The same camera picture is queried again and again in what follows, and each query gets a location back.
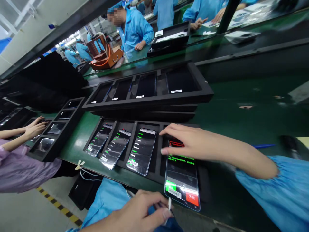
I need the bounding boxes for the person's body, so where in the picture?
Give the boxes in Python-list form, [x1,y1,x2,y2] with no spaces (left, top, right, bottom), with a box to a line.
[81,178,184,232]

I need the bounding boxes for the dark smartphone with white label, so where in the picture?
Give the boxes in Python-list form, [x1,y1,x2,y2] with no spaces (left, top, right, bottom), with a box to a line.
[90,83,113,105]
[136,73,157,99]
[166,69,201,95]
[111,78,133,102]

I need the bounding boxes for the person's right fingers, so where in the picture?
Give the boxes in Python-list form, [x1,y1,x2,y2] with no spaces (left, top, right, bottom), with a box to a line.
[166,122,204,135]

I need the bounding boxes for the person's left index finger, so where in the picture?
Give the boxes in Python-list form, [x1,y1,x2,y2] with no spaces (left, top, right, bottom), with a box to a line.
[141,190,170,206]

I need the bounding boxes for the narrow black foam tray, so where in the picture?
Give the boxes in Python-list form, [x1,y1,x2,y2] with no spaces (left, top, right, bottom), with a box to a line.
[27,96,86,163]

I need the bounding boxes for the person's right thumb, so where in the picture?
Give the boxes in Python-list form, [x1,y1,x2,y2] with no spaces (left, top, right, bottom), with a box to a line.
[160,144,191,156]

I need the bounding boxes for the smartphone with lit test screen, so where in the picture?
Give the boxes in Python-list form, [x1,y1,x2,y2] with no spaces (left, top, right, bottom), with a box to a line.
[99,129,132,170]
[85,123,113,158]
[126,127,157,176]

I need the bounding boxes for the white cable with tag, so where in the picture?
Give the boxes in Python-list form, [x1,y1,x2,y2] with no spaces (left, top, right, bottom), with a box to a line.
[74,160,105,182]

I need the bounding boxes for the black post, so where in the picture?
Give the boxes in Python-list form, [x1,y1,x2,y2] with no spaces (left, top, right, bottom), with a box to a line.
[216,0,241,35]

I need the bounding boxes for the smartphone with dark screen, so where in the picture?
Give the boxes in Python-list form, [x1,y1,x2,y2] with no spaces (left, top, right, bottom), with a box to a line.
[65,100,81,109]
[47,122,66,135]
[58,110,74,120]
[36,138,56,153]

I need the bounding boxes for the black cylindrical object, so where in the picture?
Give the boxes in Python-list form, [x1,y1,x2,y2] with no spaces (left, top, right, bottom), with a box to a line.
[279,135,304,160]

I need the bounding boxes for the smartphone with red green buttons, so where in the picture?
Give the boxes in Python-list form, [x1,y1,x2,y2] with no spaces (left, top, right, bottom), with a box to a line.
[164,139,201,212]

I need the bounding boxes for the person's right index finger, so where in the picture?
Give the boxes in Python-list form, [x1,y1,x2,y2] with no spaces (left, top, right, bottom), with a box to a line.
[159,128,191,142]

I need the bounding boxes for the clear plastic bag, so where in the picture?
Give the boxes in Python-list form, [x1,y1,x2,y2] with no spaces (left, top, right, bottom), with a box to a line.
[224,31,262,45]

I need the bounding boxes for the person's left hand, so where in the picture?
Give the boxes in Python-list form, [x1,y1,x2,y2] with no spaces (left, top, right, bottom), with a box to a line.
[107,189,174,232]

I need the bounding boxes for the person's right hand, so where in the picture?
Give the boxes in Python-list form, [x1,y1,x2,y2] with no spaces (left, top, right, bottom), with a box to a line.
[159,122,242,168]

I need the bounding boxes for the large black panel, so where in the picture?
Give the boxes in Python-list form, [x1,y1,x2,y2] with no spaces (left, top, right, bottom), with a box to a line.
[0,50,89,114]

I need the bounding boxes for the wooden fixture with orange hose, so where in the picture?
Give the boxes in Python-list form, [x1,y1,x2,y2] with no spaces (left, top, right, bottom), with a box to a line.
[85,34,124,71]

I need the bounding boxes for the black box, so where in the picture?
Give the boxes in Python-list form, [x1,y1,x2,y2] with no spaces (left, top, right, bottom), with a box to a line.
[68,173,105,211]

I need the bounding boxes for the black tray with white sheets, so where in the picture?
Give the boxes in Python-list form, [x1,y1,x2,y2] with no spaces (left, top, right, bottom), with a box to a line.
[146,21,191,58]

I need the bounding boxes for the person's left thumb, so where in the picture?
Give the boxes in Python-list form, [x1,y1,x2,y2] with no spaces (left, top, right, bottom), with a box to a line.
[147,207,174,227]

